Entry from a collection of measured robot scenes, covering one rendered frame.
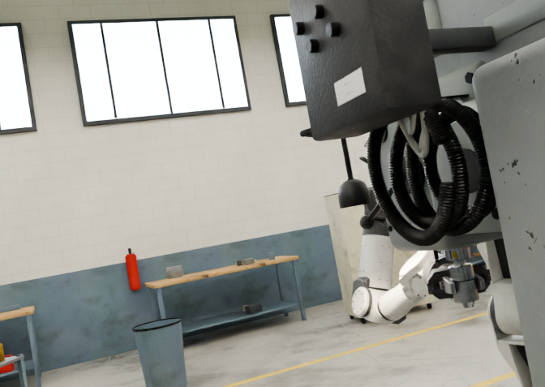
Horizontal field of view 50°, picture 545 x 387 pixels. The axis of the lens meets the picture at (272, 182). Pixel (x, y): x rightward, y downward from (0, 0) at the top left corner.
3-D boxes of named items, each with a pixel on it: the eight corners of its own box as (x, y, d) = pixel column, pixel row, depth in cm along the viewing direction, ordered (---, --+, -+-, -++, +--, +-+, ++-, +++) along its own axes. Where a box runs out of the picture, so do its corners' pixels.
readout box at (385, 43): (304, 144, 83) (278, 0, 85) (359, 137, 87) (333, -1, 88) (379, 110, 65) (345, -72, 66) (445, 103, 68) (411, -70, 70)
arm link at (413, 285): (421, 257, 133) (389, 284, 143) (452, 282, 133) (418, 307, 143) (430, 240, 138) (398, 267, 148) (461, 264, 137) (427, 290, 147)
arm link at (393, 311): (399, 300, 141) (359, 332, 155) (435, 307, 145) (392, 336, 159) (392, 261, 148) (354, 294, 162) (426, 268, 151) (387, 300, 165)
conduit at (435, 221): (379, 249, 89) (354, 114, 90) (464, 231, 95) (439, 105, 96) (458, 247, 72) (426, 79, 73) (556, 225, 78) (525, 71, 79)
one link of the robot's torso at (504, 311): (516, 329, 190) (495, 186, 195) (568, 333, 175) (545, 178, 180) (486, 337, 181) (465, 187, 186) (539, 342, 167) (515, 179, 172)
